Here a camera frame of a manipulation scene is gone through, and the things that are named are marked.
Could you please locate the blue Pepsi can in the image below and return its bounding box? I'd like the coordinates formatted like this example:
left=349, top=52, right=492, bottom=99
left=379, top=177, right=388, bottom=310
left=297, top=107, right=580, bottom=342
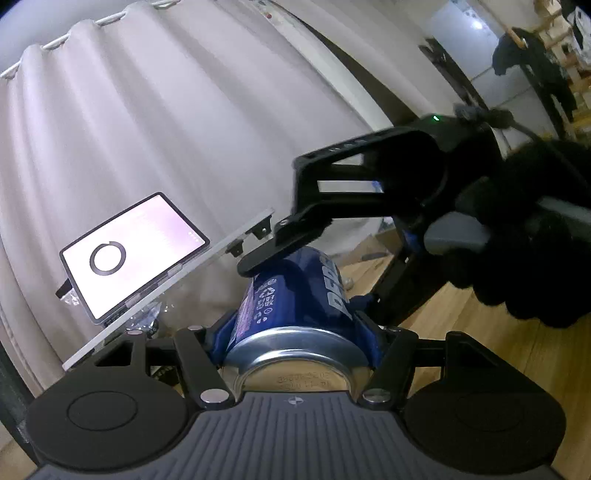
left=208, top=247, right=384, bottom=398

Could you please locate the cardboard box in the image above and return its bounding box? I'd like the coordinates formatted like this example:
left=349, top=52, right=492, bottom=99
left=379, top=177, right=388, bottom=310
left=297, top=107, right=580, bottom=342
left=337, top=228, right=403, bottom=271

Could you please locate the white lap desk stand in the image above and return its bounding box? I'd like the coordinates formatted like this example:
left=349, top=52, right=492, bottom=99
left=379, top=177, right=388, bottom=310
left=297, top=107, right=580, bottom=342
left=61, top=208, right=274, bottom=372

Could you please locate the beige curtain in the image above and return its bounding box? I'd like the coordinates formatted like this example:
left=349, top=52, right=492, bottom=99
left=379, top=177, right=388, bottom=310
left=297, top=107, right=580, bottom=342
left=1, top=1, right=457, bottom=393

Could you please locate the tablet with white screen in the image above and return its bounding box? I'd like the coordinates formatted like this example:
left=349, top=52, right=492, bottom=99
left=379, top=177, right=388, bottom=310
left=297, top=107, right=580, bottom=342
left=59, top=192, right=211, bottom=325

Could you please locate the clear snack bag black label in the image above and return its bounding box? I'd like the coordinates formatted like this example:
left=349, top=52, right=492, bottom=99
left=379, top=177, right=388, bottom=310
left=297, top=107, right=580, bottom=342
left=55, top=280, right=162, bottom=337

